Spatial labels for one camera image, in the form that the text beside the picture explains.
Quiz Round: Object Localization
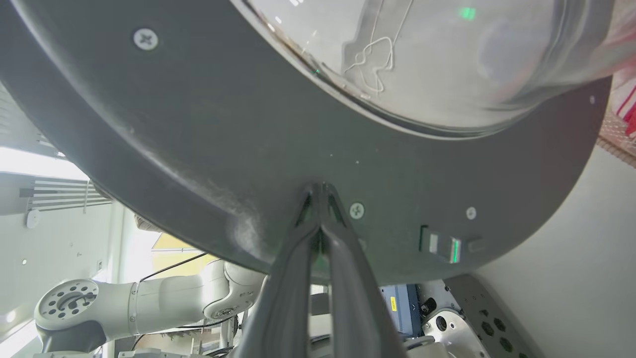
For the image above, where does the grey washing machine door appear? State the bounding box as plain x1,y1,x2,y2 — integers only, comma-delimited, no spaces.
0,0,636,285

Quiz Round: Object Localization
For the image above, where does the blue box with yellow label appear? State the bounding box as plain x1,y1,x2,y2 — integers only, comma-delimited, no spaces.
380,284,424,338

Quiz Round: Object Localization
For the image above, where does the white slatted window blind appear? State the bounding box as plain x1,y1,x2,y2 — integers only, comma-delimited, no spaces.
19,178,112,213

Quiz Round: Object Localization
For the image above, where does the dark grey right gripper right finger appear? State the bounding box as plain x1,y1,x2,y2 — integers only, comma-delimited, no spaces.
320,183,408,358

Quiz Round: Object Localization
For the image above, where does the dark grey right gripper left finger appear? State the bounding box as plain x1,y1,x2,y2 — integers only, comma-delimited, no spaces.
233,183,321,358

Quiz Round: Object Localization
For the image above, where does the thin black cable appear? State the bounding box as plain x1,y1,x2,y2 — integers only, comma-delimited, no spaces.
130,252,234,352

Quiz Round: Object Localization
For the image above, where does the red white cloth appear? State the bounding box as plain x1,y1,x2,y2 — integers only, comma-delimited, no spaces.
596,65,636,167

